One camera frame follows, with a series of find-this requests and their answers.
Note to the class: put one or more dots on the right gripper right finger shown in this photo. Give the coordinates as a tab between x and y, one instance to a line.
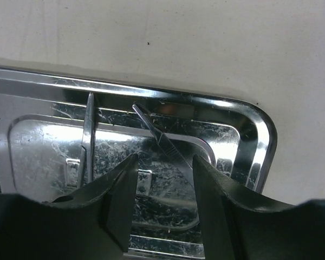
239	223

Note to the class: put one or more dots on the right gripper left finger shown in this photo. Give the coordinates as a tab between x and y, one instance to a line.
93	222

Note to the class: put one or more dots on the steel instrument tray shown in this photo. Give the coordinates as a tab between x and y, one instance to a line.
41	128

